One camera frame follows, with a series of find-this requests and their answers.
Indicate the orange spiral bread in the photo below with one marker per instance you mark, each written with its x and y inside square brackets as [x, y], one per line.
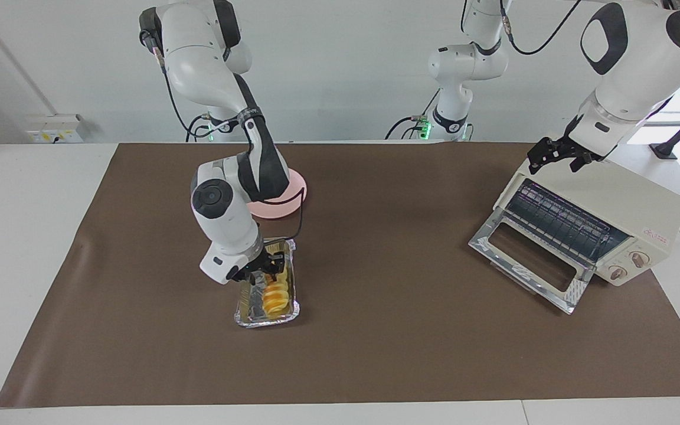
[275, 298]

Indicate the white wall socket box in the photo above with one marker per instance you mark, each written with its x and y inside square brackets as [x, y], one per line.
[54, 128]

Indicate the glass oven door metal frame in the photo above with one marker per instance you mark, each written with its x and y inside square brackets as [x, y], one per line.
[529, 283]

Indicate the aluminium foil tray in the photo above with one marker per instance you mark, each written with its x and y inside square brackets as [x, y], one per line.
[248, 313]

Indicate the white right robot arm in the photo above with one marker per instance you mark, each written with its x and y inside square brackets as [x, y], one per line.
[198, 65]

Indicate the white toaster oven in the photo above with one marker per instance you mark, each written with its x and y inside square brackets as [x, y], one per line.
[641, 206]

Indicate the large oven control knob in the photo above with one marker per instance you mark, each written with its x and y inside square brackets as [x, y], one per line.
[639, 258]

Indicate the pink round plate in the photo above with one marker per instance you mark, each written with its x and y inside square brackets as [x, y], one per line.
[293, 203]

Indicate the small oven control knob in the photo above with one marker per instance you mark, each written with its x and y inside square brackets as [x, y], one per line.
[617, 273]

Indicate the brown table mat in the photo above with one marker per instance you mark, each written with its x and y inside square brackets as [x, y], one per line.
[375, 330]

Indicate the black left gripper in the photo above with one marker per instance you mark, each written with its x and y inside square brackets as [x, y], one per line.
[558, 146]

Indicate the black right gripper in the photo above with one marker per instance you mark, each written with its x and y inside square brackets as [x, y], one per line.
[260, 267]

